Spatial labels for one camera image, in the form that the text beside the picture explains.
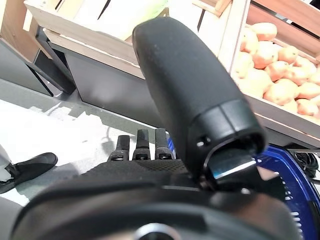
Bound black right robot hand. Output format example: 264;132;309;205
11;16;301;240

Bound blue plastic basket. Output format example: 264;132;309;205
167;134;320;240

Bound dark grey display stand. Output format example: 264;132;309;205
24;26;166;129

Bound pale green cabbage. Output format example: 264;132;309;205
74;0;169;41

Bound wooden crate with potatoes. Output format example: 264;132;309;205
217;0;320;149

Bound wooden crate with cabbage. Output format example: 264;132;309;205
23;0;170;81

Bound light wooden side panel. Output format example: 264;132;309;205
0;0;54;63

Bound black cable bundle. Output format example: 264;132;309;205
289;149;320;180

